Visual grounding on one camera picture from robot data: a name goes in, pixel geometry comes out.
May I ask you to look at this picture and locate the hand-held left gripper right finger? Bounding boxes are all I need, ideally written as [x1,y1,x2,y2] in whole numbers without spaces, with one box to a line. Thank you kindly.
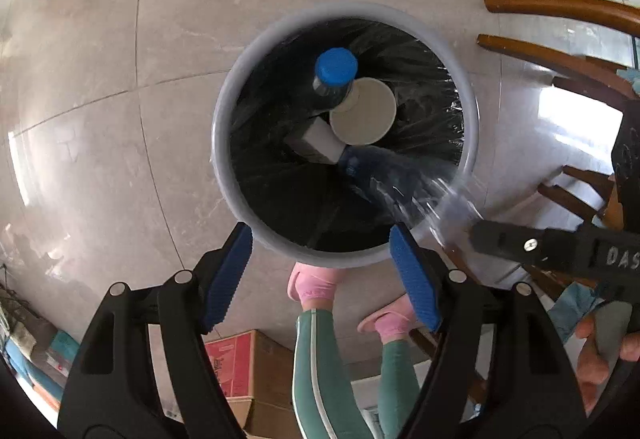
[389,223,588,439]

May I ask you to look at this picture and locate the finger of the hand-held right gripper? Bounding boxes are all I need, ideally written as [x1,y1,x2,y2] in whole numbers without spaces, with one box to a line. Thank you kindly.
[469,218,598,281]

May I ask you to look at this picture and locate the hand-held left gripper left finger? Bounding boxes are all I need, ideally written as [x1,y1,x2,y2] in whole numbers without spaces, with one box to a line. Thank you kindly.
[57,221,254,439]

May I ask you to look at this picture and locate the clear plastic bottle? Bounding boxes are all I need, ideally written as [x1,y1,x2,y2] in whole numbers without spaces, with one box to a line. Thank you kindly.
[336,144,486,250]

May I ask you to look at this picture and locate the grey round trash bin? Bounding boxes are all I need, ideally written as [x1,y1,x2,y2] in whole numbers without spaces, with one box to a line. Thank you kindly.
[210,2,480,270]

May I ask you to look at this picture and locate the person's right hand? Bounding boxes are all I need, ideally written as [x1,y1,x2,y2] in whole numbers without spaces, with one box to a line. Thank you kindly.
[574,313,621,413]

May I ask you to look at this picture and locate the pink slipper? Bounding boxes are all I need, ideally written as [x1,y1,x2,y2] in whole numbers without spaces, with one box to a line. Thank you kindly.
[357,296,426,335]
[287,261,346,302]

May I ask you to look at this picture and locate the light blue seat cushion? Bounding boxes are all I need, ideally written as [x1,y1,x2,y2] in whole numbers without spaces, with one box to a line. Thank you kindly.
[547,68,640,345]

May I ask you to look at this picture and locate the red-faced cardboard box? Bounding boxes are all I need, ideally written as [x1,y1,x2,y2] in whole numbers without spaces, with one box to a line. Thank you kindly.
[205,329,301,439]

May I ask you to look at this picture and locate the black bin liner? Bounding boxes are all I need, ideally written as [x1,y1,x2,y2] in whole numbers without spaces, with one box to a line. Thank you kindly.
[227,16,463,254]

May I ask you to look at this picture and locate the person's right leg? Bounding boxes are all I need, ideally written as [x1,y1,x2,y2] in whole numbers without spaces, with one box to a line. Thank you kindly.
[377,339,423,439]

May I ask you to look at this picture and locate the person's leg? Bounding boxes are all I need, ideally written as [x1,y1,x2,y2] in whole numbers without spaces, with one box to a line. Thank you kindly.
[292,306,386,439]
[377,339,423,439]

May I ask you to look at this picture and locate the person's left leg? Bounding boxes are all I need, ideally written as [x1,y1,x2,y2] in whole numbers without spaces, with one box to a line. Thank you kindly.
[292,306,386,439]

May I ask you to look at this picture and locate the white rectangular box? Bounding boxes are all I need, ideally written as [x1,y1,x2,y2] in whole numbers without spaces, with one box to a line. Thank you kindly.
[287,116,347,165]

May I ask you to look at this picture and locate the white paper cup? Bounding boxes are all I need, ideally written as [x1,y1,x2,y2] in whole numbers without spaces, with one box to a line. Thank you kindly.
[329,76,398,146]

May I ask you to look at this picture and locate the blue-capped dark bottle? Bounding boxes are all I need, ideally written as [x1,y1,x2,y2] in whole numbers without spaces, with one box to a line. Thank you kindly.
[312,48,360,112]

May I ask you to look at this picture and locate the brown wooden chair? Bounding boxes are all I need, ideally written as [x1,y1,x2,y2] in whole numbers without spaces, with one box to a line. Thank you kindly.
[415,0,640,407]

